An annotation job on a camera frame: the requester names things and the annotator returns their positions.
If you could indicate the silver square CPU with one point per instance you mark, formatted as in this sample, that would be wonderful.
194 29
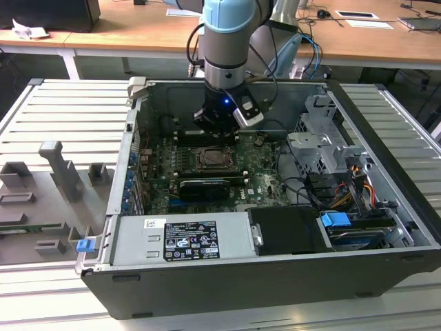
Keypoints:
214 159

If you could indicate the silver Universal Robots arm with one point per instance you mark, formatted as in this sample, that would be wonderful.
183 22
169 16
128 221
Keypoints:
225 48

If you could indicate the black RAM slot row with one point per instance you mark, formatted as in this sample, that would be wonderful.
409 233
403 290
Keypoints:
193 139
213 175

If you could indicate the CPU socket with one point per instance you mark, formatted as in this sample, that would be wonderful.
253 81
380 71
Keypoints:
200 166

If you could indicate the black graphics card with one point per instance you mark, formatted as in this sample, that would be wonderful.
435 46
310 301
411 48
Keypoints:
203 189

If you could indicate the green motherboard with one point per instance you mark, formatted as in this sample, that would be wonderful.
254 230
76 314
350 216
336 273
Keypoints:
265 186

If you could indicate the grey case release latch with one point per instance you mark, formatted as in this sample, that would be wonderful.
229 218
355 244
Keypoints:
138 87

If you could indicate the pale blue teach pendant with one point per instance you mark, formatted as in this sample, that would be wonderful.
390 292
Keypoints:
287 51

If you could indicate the silver metal drive cage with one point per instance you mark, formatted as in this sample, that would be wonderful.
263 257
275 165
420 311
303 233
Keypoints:
320 141

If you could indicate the white paper sheet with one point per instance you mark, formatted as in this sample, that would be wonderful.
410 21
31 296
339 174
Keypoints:
182 13
370 24

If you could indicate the wooden desk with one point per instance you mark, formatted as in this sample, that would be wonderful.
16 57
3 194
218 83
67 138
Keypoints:
120 34

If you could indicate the grey power supply unit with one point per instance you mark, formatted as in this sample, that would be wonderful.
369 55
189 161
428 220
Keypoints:
138 241

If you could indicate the black computer mouse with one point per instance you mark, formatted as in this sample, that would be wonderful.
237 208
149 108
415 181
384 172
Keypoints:
323 13

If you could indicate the blue disk carrier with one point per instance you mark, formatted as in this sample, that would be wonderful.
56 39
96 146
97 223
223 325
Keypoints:
334 219

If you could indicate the black open PC case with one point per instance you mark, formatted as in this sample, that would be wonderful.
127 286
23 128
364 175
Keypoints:
241 289

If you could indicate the hard disk drive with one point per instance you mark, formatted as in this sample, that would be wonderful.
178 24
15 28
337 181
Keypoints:
355 238

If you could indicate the blue case latch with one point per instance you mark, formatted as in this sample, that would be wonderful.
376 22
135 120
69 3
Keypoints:
85 245

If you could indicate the grey parts rack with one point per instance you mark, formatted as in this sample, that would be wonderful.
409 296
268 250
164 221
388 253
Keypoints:
51 203

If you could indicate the black box on desk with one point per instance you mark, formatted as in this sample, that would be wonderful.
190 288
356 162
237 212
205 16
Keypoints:
48 13

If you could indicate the crumpled white paper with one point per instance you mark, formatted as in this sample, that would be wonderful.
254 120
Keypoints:
29 30

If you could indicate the green RAM stick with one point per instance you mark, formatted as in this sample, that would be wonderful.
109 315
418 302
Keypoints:
31 228

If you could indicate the black office chair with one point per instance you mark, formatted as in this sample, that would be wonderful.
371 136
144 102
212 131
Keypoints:
435 124

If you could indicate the grey laptop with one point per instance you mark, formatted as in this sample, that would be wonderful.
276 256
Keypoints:
418 23

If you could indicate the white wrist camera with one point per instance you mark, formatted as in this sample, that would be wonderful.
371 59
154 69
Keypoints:
248 112

